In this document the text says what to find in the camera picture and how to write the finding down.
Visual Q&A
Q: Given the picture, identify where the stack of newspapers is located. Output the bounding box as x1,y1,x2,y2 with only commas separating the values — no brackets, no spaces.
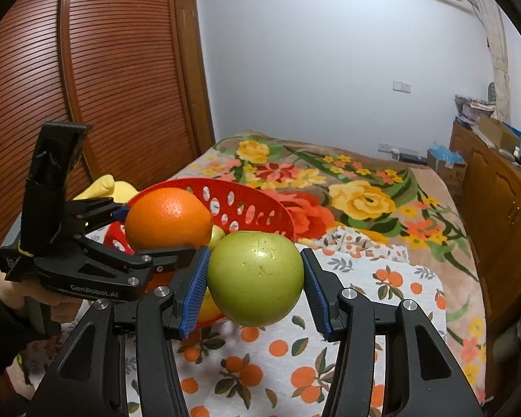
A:
455,94,496,124

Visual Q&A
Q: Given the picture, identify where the wooden louvered wardrobe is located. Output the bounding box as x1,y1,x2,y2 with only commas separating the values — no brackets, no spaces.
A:
0,0,200,261

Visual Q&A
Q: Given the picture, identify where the orange print tablecloth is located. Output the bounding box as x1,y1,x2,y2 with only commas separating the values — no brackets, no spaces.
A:
24,225,448,417

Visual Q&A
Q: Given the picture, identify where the red perforated basket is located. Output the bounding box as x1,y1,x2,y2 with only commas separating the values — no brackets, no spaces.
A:
103,178,296,328

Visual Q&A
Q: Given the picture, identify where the wooden cabinet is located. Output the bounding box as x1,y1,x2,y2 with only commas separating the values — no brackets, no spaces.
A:
449,122,521,326

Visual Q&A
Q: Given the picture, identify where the floral blanket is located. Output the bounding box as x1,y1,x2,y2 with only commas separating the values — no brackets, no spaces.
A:
182,129,489,402

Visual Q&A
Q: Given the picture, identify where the yellow banana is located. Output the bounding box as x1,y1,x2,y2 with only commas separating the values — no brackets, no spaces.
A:
80,174,140,205

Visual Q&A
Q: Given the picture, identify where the person's left forearm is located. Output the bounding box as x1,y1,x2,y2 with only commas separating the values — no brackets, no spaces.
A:
0,261,44,400

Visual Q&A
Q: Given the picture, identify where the wooden door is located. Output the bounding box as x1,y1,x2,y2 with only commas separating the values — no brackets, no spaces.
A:
176,0,216,157

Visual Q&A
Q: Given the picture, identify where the wall power strip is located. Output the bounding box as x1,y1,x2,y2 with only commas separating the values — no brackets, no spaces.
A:
379,141,420,156

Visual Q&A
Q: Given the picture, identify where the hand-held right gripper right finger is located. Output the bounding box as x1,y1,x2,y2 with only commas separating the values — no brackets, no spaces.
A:
301,249,482,417

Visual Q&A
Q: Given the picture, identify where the large green apple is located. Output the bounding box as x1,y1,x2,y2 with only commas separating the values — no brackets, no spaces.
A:
207,231,305,327

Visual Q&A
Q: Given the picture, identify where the large orange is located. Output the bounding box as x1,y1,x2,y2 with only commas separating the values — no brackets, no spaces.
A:
124,187,214,252

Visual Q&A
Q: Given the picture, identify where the cardboard box with blue bags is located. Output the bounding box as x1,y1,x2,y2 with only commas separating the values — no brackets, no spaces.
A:
426,143,468,183

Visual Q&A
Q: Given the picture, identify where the brown cardboard box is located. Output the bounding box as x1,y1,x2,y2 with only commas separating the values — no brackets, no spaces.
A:
478,115,521,148

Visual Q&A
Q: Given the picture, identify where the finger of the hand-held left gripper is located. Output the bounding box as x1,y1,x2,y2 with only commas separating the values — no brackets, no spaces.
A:
84,235,199,273
65,197,130,234

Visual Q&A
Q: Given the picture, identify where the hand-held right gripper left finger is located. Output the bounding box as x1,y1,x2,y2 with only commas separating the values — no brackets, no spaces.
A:
32,245,213,417

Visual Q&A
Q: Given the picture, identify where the person's left hand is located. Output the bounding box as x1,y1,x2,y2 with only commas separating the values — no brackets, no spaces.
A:
0,267,78,327

